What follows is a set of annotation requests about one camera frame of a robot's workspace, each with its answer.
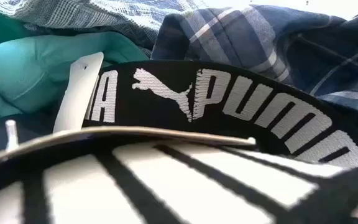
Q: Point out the dark clothes in bin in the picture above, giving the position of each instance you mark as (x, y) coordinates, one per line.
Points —
(33, 71)

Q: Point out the black Puma waistband underwear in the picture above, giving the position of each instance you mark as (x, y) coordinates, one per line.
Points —
(154, 109)

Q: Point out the white paper tag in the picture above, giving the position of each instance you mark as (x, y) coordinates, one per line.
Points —
(79, 93)

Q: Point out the white plastic tag fastener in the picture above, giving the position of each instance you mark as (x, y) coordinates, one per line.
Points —
(11, 133)

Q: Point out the light grey plaid shirt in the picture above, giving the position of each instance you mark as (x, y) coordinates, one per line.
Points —
(110, 15)

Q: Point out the black white striped garment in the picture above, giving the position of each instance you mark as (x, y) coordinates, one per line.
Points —
(182, 180)

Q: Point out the dark blue plaid shirt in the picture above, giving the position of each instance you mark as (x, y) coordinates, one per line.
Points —
(244, 37)

